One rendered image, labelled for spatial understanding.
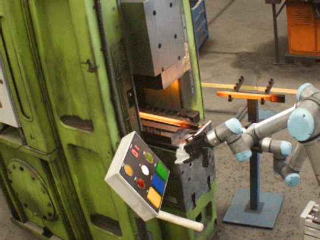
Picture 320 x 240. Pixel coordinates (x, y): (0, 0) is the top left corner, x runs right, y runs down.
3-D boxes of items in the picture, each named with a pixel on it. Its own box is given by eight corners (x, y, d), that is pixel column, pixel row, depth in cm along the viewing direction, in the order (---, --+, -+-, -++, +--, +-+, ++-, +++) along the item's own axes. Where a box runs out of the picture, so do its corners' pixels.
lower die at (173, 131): (190, 130, 261) (189, 117, 257) (172, 147, 247) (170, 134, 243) (134, 117, 284) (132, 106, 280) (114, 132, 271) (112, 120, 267)
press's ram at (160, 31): (194, 50, 249) (184, -16, 230) (155, 76, 223) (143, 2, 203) (135, 44, 272) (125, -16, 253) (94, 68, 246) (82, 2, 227)
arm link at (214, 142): (223, 137, 202) (222, 147, 195) (215, 142, 204) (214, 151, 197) (214, 125, 200) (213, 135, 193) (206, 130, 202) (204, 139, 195)
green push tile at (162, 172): (168, 171, 217) (158, 161, 214) (166, 180, 211) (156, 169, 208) (165, 173, 218) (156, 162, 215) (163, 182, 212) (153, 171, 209)
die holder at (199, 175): (216, 178, 289) (211, 120, 268) (186, 213, 263) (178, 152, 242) (148, 160, 320) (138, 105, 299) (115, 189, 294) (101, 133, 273)
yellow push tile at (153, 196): (161, 197, 200) (151, 186, 197) (159, 207, 194) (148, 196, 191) (158, 198, 201) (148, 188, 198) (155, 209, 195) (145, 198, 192)
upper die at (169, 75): (183, 74, 244) (181, 58, 240) (163, 90, 230) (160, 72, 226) (124, 66, 267) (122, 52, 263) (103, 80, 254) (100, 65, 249)
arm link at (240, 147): (259, 148, 198) (247, 128, 197) (247, 160, 191) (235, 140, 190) (247, 152, 204) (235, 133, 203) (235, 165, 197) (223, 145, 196)
